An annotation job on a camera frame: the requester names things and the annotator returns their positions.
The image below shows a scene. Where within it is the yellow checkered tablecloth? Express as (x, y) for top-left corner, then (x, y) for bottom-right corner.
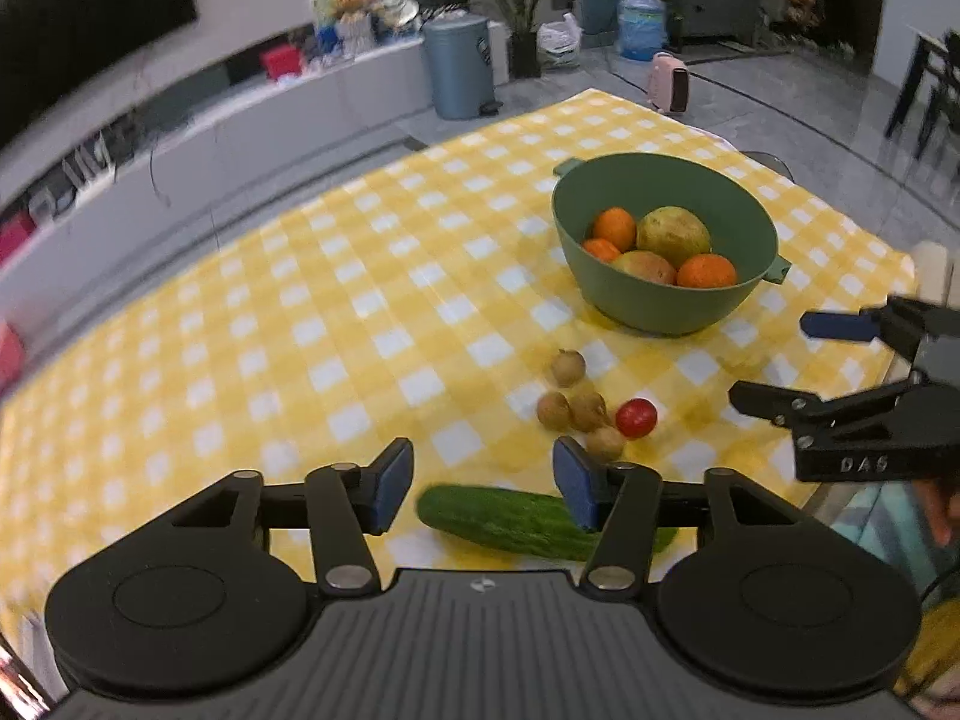
(2, 91), (914, 634)

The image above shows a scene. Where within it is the white tv console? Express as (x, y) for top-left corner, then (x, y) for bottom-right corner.
(0, 18), (513, 317)

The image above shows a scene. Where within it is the blue water jug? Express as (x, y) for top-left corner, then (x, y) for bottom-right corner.
(617, 0), (665, 62)

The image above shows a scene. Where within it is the green plastic bowl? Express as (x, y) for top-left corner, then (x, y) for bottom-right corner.
(551, 153), (791, 337)

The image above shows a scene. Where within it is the person's right hand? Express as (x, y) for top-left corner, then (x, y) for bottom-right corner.
(913, 479), (960, 546)

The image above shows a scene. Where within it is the red cherry tomato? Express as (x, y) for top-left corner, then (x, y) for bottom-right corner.
(615, 398), (659, 440)

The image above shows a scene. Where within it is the large orange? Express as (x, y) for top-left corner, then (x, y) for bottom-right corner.
(675, 254), (737, 289)

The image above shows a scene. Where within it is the blue grey trash bin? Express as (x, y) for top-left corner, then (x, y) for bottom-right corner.
(423, 13), (501, 121)

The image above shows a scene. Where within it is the green pear apple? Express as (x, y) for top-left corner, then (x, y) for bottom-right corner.
(636, 206), (713, 268)

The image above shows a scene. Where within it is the white plastic bag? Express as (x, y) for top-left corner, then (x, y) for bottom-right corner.
(537, 11), (583, 70)

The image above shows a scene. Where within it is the red box on console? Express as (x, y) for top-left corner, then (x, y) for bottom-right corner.
(260, 44), (302, 82)

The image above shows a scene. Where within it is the black wall television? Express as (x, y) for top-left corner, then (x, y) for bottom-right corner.
(2, 0), (197, 143)

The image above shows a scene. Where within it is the green cucumber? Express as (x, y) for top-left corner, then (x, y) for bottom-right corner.
(415, 482), (680, 564)

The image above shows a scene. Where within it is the teddy bear toy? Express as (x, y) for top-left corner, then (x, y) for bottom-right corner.
(331, 0), (370, 20)

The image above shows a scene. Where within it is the pink space heater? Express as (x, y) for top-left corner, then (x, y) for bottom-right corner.
(647, 52), (690, 114)

